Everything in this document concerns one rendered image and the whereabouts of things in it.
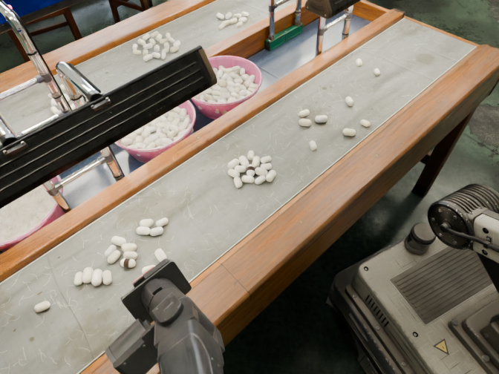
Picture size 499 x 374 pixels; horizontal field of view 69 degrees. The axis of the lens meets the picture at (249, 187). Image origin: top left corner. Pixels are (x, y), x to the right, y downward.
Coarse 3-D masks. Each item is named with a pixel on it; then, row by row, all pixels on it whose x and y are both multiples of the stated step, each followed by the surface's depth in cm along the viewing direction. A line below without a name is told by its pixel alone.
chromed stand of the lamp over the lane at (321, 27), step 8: (352, 8) 126; (320, 16) 119; (344, 16) 127; (320, 24) 120; (328, 24) 124; (344, 24) 132; (320, 32) 122; (344, 32) 133; (320, 40) 125; (320, 48) 127
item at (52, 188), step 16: (64, 64) 68; (64, 80) 72; (80, 80) 64; (80, 96) 76; (96, 96) 62; (0, 128) 57; (0, 144) 57; (96, 160) 90; (112, 160) 92; (48, 192) 85; (64, 208) 90
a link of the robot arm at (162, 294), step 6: (168, 288) 55; (174, 288) 55; (156, 294) 54; (162, 294) 53; (168, 294) 53; (180, 294) 53; (156, 300) 53; (162, 300) 52; (150, 306) 54; (156, 306) 52; (150, 312) 54; (144, 324) 51; (150, 324) 53
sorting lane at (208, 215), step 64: (384, 64) 127; (448, 64) 125; (256, 128) 110; (320, 128) 108; (192, 192) 96; (256, 192) 95; (64, 256) 86; (192, 256) 84; (0, 320) 77; (64, 320) 77; (128, 320) 76
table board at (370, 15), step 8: (360, 8) 157; (368, 8) 154; (376, 8) 151; (384, 8) 150; (360, 16) 159; (368, 16) 156; (376, 16) 153; (424, 24) 141; (440, 32) 138; (464, 40) 133
